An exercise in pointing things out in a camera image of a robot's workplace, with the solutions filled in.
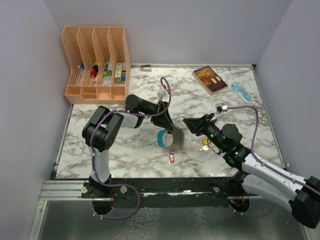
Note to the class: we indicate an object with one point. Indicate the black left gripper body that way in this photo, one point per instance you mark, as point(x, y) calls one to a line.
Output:
point(160, 106)

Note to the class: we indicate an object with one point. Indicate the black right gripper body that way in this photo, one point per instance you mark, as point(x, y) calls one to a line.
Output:
point(209, 122)

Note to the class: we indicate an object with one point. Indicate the blue handled key ring organiser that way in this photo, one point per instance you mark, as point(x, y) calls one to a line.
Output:
point(171, 141)

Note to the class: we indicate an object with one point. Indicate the red key tag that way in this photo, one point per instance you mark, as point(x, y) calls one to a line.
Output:
point(171, 158)

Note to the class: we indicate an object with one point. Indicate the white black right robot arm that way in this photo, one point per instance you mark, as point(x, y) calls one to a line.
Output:
point(297, 194)

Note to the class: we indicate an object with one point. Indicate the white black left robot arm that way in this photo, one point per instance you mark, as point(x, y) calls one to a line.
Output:
point(101, 130)

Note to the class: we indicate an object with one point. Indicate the yellow tagged key bunch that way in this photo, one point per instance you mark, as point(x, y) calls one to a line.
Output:
point(205, 145)

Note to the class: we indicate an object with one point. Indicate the small beige clip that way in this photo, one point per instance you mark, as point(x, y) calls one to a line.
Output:
point(146, 68)

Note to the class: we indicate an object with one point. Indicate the orange paperback book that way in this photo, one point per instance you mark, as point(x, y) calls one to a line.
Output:
point(209, 79)

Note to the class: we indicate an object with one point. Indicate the blue packaged toothbrush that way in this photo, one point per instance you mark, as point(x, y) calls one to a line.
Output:
point(240, 90)

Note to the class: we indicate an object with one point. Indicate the green white box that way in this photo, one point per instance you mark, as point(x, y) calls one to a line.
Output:
point(118, 73)

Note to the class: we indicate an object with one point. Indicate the red black small bottle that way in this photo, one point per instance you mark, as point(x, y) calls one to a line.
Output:
point(95, 71)

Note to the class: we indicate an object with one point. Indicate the peach plastic file organiser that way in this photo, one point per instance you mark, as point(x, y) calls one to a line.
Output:
point(100, 64)

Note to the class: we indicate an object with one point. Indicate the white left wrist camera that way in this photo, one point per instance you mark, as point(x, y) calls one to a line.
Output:
point(161, 94)

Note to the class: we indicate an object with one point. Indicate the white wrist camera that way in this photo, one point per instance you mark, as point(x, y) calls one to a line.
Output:
point(221, 108)
point(161, 94)

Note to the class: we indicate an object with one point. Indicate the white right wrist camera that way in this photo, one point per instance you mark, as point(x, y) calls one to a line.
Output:
point(221, 108)

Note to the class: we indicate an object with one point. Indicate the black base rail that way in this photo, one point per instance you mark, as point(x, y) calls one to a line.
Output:
point(128, 197)

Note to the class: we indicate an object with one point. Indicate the aluminium frame rail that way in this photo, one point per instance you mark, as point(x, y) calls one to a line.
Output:
point(62, 190)

